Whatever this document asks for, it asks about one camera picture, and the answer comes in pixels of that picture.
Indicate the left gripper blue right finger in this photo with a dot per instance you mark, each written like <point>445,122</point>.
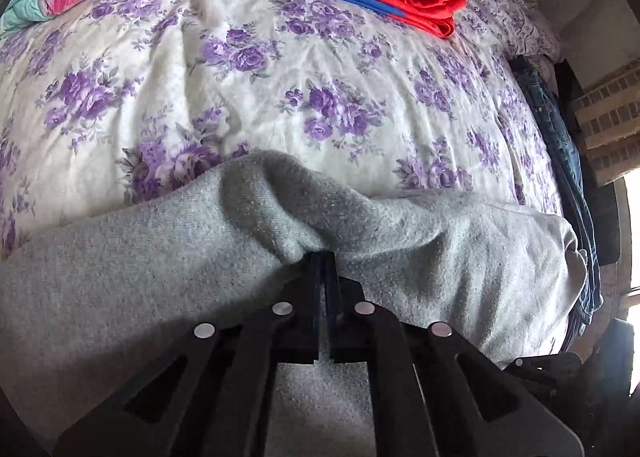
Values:
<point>432,392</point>

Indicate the purple floral bed sheet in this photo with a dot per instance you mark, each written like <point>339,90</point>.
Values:
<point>117,102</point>

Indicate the blue denim jeans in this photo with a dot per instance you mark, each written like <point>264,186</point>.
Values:
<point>567,169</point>

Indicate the brown checkered curtain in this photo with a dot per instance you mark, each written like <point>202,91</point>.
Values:
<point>608,119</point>

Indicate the grey sweatpants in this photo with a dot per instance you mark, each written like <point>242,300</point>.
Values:
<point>85,307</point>

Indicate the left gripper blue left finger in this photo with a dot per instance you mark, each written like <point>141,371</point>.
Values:
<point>209,394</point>

